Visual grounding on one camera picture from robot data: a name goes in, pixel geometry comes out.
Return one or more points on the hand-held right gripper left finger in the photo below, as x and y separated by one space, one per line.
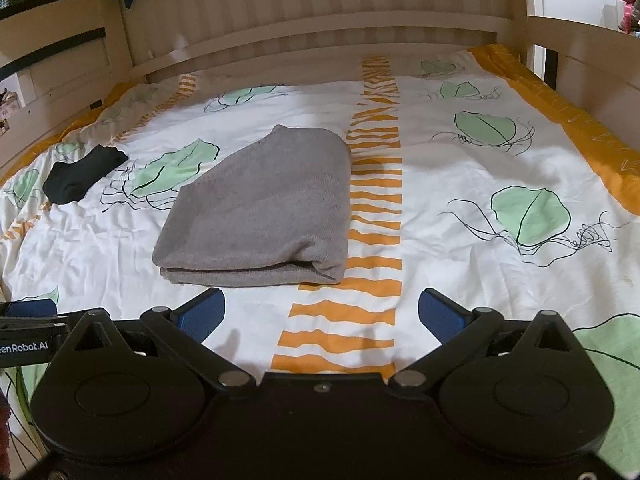
202 312

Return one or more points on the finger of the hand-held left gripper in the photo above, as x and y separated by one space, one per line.
32 307

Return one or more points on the leaf print bedsheet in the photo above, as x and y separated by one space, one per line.
450 260

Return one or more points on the grey hoodie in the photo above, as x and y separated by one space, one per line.
265 205

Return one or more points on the black cloth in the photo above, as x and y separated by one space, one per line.
82 172

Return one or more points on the hanging red clothes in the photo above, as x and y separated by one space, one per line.
629 5

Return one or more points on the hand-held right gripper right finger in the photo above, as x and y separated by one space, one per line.
440 312

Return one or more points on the wooden bed frame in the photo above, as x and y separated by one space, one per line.
310 5

